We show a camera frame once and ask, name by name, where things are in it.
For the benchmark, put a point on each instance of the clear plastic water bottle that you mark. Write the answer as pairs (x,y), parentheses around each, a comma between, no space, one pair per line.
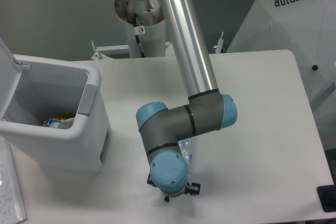
(187,149)

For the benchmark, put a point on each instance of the white plastic wrapper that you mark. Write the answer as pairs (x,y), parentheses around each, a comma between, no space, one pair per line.
(66,124)

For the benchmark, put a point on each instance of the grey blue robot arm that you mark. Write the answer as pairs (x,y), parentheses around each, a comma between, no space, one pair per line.
(207,110)

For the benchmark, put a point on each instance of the white plastic trash can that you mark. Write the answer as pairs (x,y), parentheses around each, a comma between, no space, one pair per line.
(34,89)

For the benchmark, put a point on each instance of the blue gold snack bag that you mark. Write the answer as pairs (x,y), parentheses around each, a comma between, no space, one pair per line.
(53,122)

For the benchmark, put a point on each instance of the black device at table edge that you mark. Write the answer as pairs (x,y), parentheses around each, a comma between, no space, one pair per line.
(326,195)

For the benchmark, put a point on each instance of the white open umbrella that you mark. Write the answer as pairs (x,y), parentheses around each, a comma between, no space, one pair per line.
(304,27)

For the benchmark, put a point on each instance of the white metal base bracket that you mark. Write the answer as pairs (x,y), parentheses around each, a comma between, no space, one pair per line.
(123,51)

